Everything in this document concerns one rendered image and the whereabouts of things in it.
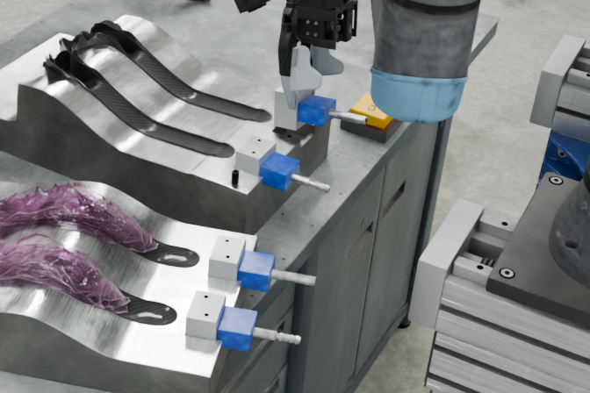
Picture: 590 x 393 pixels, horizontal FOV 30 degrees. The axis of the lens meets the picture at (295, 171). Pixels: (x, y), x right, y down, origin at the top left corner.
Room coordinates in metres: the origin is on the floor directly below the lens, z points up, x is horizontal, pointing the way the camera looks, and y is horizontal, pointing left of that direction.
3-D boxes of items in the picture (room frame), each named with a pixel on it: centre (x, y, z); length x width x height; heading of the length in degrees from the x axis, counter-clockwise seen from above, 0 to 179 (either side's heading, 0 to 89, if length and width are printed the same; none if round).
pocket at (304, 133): (1.33, 0.01, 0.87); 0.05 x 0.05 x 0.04; 66
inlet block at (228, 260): (1.05, 0.03, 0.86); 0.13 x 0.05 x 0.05; 83
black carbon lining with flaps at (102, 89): (1.37, 0.22, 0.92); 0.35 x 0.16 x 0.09; 66
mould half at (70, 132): (1.38, 0.23, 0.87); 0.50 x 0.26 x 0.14; 66
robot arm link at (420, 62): (0.79, -0.09, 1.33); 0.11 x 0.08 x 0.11; 3
